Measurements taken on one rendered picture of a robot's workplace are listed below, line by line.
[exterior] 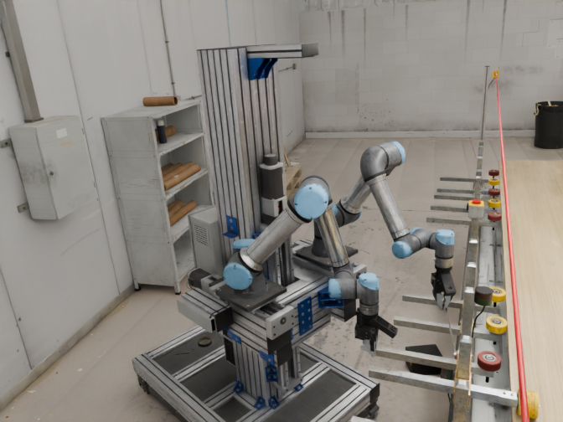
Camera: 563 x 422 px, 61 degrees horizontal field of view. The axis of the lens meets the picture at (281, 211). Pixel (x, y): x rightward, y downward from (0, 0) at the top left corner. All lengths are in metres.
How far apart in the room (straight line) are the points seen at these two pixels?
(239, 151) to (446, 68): 7.78
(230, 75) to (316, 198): 0.67
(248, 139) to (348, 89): 7.74
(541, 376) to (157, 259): 3.13
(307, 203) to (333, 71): 8.17
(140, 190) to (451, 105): 6.89
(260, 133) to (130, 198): 2.19
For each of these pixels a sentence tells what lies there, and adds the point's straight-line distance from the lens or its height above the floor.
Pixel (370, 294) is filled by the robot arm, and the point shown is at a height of 1.12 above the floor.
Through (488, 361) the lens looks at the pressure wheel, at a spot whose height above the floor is 0.91.
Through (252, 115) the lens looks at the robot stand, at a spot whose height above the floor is 1.75.
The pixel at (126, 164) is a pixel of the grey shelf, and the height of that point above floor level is 1.17.
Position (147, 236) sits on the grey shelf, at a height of 0.54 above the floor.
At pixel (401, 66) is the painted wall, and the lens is 9.62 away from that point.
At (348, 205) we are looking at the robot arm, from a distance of 2.34.
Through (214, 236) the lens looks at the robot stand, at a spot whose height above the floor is 1.16.
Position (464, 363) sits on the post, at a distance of 1.73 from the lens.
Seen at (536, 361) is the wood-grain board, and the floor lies 0.90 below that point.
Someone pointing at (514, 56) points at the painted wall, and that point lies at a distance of 9.70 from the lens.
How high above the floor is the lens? 2.07
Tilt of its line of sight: 20 degrees down
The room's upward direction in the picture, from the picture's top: 4 degrees counter-clockwise
